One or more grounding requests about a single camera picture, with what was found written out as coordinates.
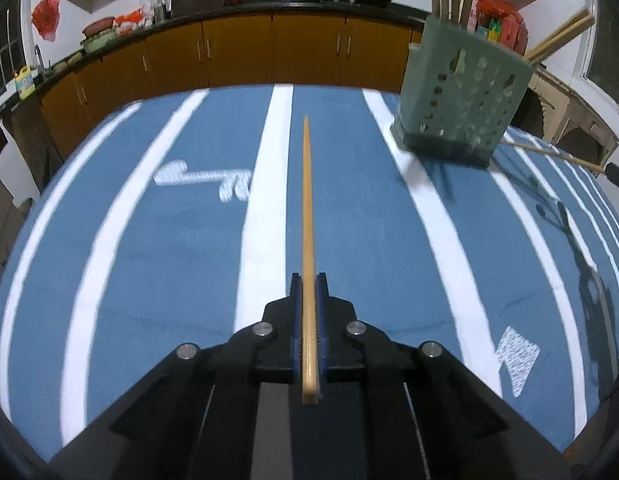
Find blue white striped tablecloth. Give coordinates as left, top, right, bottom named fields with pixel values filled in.
left=0, top=82, right=619, bottom=461

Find clear glass jar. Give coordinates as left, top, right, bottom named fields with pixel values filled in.
left=142, top=0, right=168, bottom=24

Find red plastic bag on wall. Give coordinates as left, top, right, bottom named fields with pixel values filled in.
left=31, top=0, right=62, bottom=41

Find reddish bowl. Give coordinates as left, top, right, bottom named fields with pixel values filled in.
left=82, top=17, right=116, bottom=36

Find red bag on counter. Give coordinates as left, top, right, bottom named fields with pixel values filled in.
left=114, top=10, right=146, bottom=29

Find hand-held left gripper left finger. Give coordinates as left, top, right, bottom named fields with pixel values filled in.
left=50, top=271, right=303, bottom=480

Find yellow detergent jug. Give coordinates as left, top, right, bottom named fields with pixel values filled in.
left=14, top=65, right=37, bottom=100

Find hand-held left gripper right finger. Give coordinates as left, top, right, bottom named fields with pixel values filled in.
left=315, top=272, right=573, bottom=480

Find green perforated utensil holder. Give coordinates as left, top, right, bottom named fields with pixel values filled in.
left=391, top=14, right=535, bottom=169

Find wooden base cabinets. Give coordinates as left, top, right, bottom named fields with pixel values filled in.
left=40, top=10, right=425, bottom=147

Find carved wooden furniture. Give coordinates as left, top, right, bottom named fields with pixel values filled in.
left=504, top=67, right=619, bottom=162

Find black kitchen countertop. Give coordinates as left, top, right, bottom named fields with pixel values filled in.
left=0, top=0, right=426, bottom=126

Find red plastic bag right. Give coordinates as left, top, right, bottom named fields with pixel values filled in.
left=469, top=0, right=529, bottom=54

